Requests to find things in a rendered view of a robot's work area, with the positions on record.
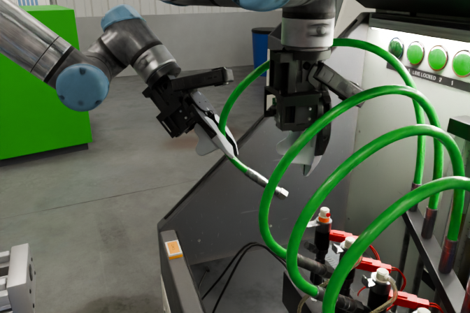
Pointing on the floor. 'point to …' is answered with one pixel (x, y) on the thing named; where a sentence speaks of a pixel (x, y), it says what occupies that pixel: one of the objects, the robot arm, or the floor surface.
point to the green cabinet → (39, 103)
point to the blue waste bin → (260, 46)
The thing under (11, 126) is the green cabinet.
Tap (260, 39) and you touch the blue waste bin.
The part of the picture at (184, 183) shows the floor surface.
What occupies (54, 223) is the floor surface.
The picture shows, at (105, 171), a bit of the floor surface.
